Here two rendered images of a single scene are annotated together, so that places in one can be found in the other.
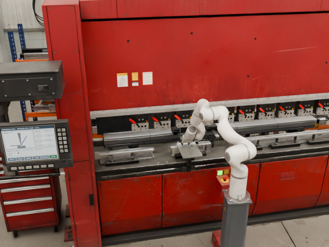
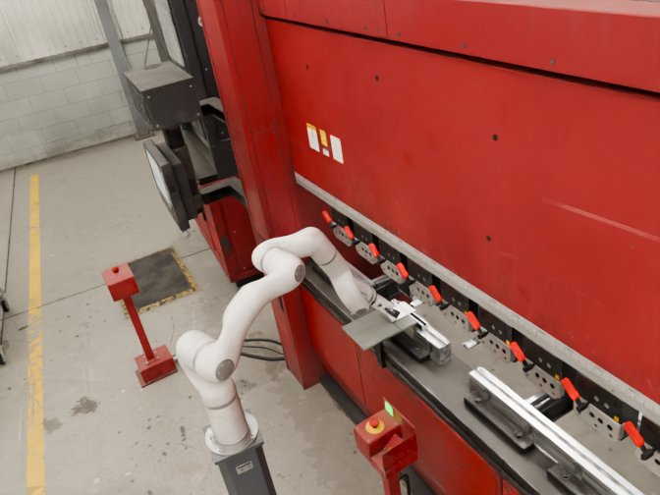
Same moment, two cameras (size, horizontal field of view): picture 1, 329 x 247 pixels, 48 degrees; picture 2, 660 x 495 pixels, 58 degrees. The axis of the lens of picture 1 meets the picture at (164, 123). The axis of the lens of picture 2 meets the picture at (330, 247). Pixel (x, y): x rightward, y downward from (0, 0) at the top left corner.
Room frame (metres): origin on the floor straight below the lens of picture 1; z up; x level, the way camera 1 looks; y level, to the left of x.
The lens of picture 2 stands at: (2.35, -2.09, 2.58)
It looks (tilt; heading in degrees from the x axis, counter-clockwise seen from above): 31 degrees down; 77
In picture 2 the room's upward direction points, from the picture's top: 10 degrees counter-clockwise
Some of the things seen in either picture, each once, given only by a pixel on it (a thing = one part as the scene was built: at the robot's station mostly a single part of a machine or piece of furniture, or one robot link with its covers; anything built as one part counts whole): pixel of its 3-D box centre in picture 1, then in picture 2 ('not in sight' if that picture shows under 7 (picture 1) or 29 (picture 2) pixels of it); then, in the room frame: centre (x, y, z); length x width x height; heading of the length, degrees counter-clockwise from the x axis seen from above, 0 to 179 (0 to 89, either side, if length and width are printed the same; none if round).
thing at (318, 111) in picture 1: (322, 105); not in sight; (3.36, -1.54, 1.26); 0.15 x 0.09 x 0.17; 102
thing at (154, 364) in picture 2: not in sight; (137, 323); (1.81, 1.23, 0.41); 0.25 x 0.20 x 0.83; 12
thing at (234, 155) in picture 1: (236, 160); (204, 365); (2.24, -0.51, 1.30); 0.19 x 0.12 x 0.24; 117
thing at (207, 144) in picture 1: (190, 148); (415, 330); (3.10, -0.25, 0.92); 0.39 x 0.06 x 0.10; 102
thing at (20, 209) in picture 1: (30, 183); not in sight; (3.13, 1.35, 0.50); 0.50 x 0.50 x 1.00; 12
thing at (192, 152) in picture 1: (189, 150); (378, 325); (2.95, -0.22, 1.00); 0.26 x 0.18 x 0.01; 12
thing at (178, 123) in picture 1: (183, 117); (398, 257); (3.08, -0.17, 1.26); 0.15 x 0.09 x 0.17; 102
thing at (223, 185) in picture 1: (228, 182); (384, 438); (2.80, -0.58, 0.75); 0.20 x 0.16 x 0.18; 103
